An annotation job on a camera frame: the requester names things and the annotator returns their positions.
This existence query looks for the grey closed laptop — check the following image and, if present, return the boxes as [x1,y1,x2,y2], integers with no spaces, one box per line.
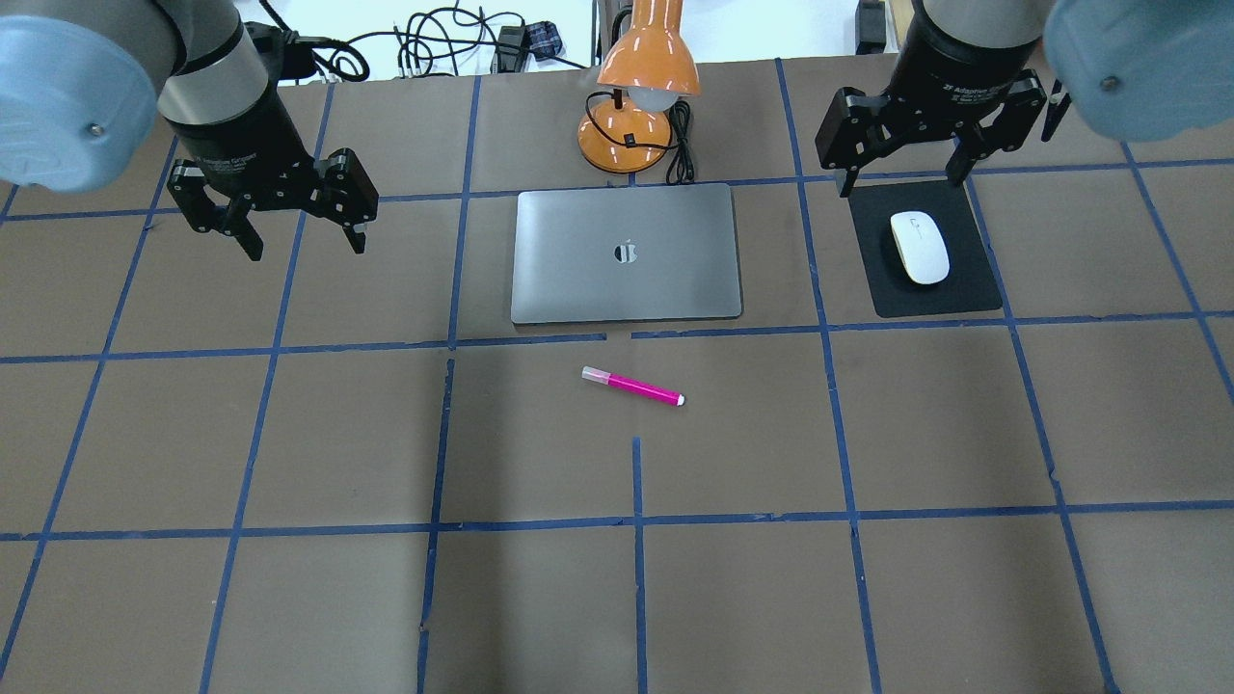
[508,183,743,325]

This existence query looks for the tangled black cables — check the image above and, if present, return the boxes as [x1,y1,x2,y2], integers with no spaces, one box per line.
[337,5,589,80]

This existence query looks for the orange desk lamp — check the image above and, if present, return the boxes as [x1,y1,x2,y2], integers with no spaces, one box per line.
[578,1,701,185]

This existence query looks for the black lamp cable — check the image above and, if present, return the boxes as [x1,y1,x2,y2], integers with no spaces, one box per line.
[587,86,697,186]

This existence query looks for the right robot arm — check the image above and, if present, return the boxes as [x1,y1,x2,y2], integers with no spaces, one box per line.
[814,1,1233,198]

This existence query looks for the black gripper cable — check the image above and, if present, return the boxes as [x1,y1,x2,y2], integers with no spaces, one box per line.
[260,0,371,83]

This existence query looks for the white computer mouse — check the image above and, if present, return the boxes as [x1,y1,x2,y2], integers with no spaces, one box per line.
[888,210,951,286]

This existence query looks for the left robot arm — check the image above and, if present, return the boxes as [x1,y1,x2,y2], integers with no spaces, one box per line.
[1,1,379,261]

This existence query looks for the black power adapter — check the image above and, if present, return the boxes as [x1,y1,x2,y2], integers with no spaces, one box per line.
[490,25,529,74]

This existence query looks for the black mousepad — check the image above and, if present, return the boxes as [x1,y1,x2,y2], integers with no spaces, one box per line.
[847,182,1004,319]

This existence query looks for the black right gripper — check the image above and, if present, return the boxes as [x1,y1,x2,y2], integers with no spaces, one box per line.
[814,19,1046,199]

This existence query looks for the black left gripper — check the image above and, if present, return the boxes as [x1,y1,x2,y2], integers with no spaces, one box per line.
[167,89,379,262]

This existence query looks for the pink marker pen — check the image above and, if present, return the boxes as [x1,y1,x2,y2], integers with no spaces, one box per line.
[580,367,686,406]

